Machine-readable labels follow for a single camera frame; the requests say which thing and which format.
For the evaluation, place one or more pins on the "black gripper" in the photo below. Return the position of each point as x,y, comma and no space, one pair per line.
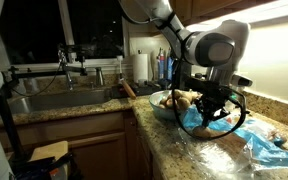
214,96

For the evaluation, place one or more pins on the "metal faucet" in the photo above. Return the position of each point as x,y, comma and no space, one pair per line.
67,71

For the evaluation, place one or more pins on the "wooden wall cabinet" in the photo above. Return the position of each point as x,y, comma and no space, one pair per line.
180,8

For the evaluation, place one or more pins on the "blue clear plastic potato bag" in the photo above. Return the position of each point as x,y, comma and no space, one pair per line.
267,150

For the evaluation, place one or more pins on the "white window frame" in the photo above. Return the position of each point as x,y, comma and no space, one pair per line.
65,23

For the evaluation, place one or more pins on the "stainless steel sink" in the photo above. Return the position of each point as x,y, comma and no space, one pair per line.
60,100

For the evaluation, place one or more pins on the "red blue spray bottle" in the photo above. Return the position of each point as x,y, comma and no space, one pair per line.
161,65

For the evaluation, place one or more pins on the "wooden stool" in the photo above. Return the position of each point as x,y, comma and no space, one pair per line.
47,151

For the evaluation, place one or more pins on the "black floor bag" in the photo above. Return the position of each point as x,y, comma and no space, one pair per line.
40,170

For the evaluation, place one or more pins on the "wooden base cabinet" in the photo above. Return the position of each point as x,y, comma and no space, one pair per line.
100,150

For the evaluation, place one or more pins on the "paper towel roll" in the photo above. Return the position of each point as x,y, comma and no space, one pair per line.
140,68

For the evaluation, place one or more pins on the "clear glass bowl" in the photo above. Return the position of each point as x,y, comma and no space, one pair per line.
160,111

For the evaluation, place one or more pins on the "under-cabinet light strip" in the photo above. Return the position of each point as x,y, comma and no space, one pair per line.
274,13

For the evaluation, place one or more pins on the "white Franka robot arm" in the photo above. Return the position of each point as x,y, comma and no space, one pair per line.
207,48

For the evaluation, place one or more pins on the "white dish brush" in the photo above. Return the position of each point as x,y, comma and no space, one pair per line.
120,66

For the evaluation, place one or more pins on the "black camera stand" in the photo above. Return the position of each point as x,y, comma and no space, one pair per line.
7,116

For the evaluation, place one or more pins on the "brown potato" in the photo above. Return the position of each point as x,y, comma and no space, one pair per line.
184,104
178,94
200,133
191,96
171,104

